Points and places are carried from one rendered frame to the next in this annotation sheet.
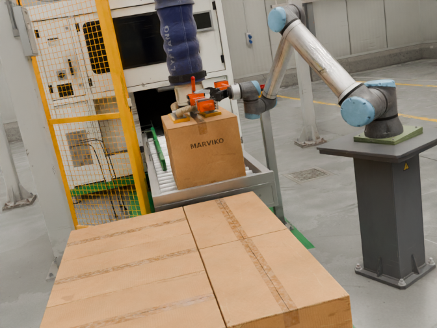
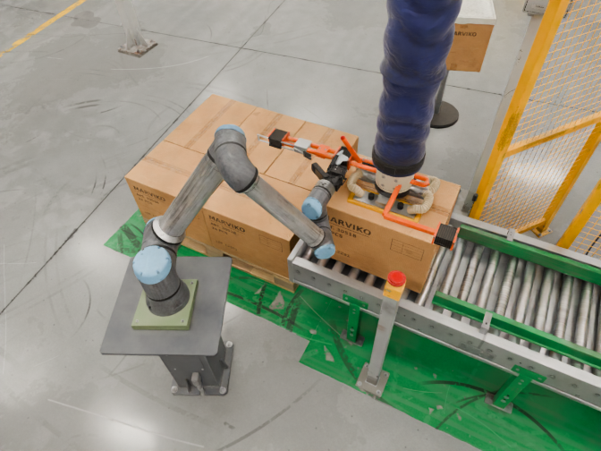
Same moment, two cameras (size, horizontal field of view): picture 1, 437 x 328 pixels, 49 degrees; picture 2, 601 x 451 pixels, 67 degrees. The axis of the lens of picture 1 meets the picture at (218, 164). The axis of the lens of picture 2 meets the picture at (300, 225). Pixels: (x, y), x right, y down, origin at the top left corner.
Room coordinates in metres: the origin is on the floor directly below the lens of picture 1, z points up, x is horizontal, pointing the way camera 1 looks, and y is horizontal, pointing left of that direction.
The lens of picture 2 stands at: (3.49, -1.33, 2.51)
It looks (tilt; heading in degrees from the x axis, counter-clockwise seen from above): 50 degrees down; 128
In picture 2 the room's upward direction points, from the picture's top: 3 degrees counter-clockwise
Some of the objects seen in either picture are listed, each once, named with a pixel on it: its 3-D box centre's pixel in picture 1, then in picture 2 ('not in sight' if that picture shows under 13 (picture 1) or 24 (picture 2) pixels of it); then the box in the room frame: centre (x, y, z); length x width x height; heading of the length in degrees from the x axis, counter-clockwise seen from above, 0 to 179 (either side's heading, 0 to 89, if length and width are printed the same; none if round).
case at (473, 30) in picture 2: not in sight; (456, 25); (2.46, 2.05, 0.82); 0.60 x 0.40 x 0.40; 116
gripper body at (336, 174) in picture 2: (220, 94); (334, 177); (2.72, -0.08, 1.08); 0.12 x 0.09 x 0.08; 98
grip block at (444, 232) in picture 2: (221, 84); (445, 235); (3.27, -0.11, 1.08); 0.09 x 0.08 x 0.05; 99
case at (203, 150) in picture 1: (201, 147); (382, 220); (2.92, 0.09, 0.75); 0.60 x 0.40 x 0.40; 8
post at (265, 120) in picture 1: (271, 162); (382, 339); (3.20, -0.37, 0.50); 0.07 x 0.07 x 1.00; 8
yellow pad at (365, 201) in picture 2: (207, 109); (385, 202); (2.95, 0.01, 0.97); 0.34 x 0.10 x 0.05; 9
